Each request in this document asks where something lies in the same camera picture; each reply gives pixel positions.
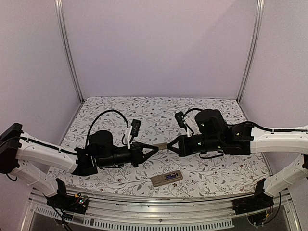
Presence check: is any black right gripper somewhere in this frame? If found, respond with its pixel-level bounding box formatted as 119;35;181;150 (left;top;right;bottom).
166;134;222;158

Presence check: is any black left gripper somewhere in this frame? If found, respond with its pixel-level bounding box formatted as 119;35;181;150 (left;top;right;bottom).
98;142;158;168

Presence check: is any remote battery cover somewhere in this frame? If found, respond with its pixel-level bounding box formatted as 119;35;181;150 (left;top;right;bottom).
156;142;167;150

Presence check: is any white remote control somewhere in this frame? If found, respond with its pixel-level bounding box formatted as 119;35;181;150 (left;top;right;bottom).
150;170;183;187

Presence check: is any dark battery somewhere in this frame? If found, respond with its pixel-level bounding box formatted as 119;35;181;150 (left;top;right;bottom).
165;173;177;180

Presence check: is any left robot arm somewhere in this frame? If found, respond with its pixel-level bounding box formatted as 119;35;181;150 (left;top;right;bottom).
0;123;159;209

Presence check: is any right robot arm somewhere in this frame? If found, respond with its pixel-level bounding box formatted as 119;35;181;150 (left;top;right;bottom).
167;109;308;210

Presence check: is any floral patterned table mat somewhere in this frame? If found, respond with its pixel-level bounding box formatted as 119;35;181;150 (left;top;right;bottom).
48;97;269;197

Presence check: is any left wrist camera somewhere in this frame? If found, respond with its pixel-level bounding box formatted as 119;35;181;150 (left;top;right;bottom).
124;119;141;149

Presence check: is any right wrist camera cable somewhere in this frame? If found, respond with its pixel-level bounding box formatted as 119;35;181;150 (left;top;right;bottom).
184;108;205;121

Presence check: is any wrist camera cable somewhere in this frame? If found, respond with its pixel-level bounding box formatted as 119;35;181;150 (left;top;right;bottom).
184;108;205;121
85;110;130;145

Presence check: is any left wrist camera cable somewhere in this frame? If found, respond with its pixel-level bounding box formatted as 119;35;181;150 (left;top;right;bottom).
85;110;130;145

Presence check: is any front aluminium rail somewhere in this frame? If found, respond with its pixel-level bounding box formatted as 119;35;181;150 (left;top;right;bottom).
19;186;301;231

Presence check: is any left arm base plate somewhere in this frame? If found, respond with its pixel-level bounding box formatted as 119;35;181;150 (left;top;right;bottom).
46;193;89;215

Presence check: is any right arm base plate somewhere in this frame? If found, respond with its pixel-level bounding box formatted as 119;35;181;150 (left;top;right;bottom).
232;195;274;215

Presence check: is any right aluminium frame post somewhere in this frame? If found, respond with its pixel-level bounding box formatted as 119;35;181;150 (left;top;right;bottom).
236;0;264;104

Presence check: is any aluminium frame post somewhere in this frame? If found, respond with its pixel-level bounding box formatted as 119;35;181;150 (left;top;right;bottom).
236;0;264;104
54;0;84;103

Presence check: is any left aluminium frame post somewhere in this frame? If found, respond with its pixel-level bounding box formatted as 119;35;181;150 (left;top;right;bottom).
54;0;84;103

